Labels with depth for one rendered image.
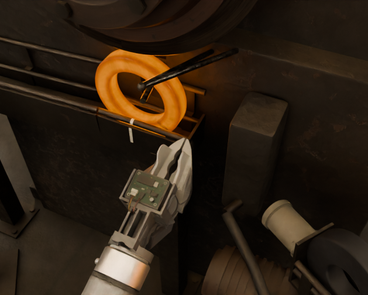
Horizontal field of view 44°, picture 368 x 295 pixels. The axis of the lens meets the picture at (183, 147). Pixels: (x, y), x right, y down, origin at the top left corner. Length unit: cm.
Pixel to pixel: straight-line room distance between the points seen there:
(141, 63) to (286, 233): 38
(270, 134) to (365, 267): 25
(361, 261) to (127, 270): 32
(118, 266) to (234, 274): 30
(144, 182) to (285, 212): 25
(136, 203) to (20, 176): 116
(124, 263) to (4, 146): 131
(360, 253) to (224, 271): 32
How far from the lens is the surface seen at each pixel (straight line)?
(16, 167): 183
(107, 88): 89
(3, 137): 196
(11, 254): 160
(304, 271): 75
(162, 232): 75
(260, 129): 75
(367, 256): 66
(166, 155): 75
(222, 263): 90
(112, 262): 67
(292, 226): 76
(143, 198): 67
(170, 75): 69
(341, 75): 77
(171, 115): 84
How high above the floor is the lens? 133
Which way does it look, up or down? 48 degrees down
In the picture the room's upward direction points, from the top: straight up
